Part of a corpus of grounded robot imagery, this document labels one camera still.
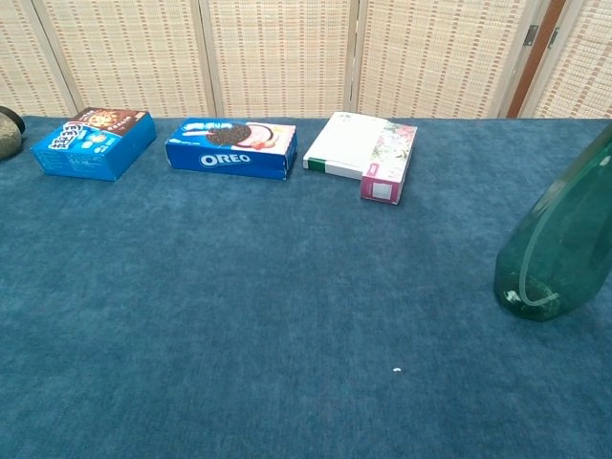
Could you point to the dark round object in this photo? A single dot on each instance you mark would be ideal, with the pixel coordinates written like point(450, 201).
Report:
point(7, 136)

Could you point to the brown wooden post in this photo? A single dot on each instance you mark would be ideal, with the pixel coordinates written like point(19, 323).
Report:
point(535, 62)

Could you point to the woven folding screen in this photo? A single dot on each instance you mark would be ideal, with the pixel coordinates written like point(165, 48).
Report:
point(277, 52)
point(583, 67)

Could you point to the white box with green stripe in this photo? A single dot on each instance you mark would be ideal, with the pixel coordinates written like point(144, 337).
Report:
point(344, 138)

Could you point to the blue Oreo cookie box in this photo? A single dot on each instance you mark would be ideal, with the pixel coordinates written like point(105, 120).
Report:
point(229, 160)

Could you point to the metal screen hinge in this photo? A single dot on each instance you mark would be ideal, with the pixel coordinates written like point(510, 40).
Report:
point(531, 36)
point(553, 37)

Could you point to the green transparent spray bottle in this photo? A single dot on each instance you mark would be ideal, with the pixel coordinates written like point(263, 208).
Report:
point(559, 239)

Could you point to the pink floral box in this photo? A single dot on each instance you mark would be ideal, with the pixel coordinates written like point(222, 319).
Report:
point(392, 148)

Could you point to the blue chocolate chip cookie box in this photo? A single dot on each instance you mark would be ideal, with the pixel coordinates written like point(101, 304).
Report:
point(95, 143)

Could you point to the blue table cloth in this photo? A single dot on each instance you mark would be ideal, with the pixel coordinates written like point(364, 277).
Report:
point(143, 287)

